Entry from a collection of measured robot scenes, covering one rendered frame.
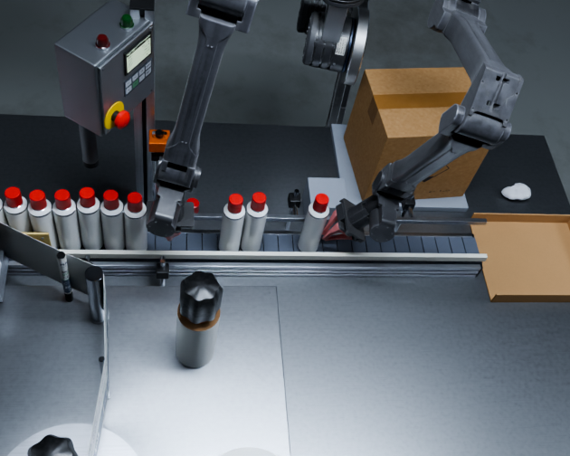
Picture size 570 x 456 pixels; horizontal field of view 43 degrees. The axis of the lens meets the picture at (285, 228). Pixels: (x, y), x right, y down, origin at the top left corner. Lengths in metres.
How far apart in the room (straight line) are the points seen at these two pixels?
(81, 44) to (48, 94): 2.01
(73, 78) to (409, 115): 0.86
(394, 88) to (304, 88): 1.59
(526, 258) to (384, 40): 2.02
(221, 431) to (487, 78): 0.89
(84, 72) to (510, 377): 1.21
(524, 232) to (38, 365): 1.32
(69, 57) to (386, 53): 2.59
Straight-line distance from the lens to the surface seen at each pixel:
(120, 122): 1.45
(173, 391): 1.64
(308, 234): 1.77
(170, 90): 3.40
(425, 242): 1.95
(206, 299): 1.40
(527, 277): 2.06
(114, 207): 1.66
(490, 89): 1.34
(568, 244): 2.19
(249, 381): 1.66
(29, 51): 3.60
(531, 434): 1.86
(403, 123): 1.85
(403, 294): 1.90
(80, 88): 1.43
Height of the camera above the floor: 2.40
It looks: 54 degrees down
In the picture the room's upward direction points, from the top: 14 degrees clockwise
